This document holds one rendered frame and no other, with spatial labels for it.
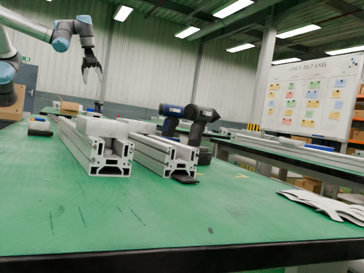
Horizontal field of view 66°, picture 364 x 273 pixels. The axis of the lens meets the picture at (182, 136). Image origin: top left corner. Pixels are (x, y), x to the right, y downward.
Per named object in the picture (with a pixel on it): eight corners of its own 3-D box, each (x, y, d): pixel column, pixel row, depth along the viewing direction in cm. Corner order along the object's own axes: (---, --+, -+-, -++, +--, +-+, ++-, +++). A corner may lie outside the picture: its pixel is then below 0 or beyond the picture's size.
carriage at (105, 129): (73, 137, 83) (77, 115, 83) (110, 141, 89) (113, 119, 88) (83, 145, 70) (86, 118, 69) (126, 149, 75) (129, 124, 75)
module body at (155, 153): (96, 137, 143) (98, 121, 142) (115, 139, 148) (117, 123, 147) (162, 177, 74) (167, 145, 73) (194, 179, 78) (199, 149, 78)
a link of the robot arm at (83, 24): (77, 15, 153) (92, 15, 153) (80, 37, 157) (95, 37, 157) (72, 14, 146) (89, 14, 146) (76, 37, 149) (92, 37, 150)
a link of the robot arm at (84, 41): (95, 37, 151) (78, 37, 148) (96, 45, 153) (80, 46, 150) (92, 37, 158) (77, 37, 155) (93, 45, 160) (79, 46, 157)
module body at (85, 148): (56, 133, 133) (58, 115, 133) (77, 135, 138) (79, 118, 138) (88, 175, 64) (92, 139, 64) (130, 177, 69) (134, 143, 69)
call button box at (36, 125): (27, 132, 121) (28, 118, 120) (51, 135, 125) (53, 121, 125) (27, 135, 114) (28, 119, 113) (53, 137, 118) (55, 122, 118)
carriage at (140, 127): (114, 134, 115) (116, 117, 114) (139, 136, 120) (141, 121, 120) (126, 139, 101) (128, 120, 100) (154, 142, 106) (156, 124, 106)
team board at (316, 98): (238, 187, 445) (259, 63, 433) (263, 188, 466) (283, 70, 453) (317, 225, 309) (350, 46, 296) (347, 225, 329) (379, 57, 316)
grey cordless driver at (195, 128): (173, 161, 103) (182, 102, 101) (206, 161, 117) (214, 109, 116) (188, 166, 98) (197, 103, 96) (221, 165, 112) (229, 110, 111)
